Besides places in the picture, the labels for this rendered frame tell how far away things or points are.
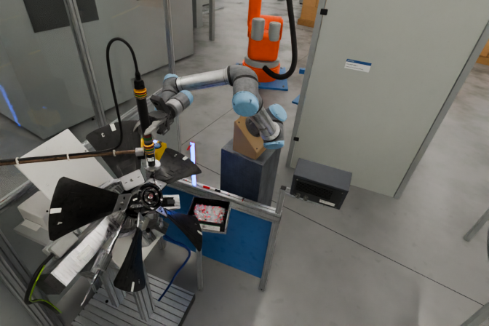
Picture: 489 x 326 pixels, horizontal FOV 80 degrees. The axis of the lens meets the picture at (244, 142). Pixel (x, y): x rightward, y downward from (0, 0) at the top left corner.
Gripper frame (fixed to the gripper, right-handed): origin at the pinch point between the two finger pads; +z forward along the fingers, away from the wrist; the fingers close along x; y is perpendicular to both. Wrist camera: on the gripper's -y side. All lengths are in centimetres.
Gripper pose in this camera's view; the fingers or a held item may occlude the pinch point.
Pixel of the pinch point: (140, 129)
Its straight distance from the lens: 118.2
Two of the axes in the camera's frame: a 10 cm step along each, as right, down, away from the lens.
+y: -0.7, 8.0, 6.0
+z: -3.5, 5.4, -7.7
